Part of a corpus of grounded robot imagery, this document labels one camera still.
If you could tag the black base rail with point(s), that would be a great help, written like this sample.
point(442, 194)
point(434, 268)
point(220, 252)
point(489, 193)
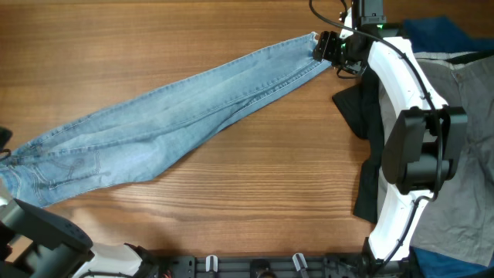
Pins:
point(329, 266)

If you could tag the white rail clip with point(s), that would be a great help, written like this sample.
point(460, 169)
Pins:
point(211, 264)
point(300, 264)

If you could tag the left white rail clip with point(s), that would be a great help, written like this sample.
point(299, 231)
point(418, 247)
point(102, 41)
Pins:
point(211, 264)

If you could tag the black garment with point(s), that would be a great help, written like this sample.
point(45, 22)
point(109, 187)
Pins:
point(360, 108)

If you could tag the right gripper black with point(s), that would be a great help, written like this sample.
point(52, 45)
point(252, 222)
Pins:
point(326, 50)

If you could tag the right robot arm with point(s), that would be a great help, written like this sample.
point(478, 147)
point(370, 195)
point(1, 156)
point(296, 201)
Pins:
point(423, 148)

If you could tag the dark blue garment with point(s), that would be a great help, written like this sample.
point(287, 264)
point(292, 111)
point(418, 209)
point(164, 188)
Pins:
point(441, 35)

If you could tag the light blue denim jeans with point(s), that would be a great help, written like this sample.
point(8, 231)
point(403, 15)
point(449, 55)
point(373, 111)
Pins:
point(139, 139)

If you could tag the grey shorts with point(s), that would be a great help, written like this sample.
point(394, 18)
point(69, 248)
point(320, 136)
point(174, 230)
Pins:
point(459, 224)

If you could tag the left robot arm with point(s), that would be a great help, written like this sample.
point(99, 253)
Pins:
point(38, 243)

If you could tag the right white rail clip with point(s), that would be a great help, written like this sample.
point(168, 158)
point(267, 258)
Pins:
point(300, 264)

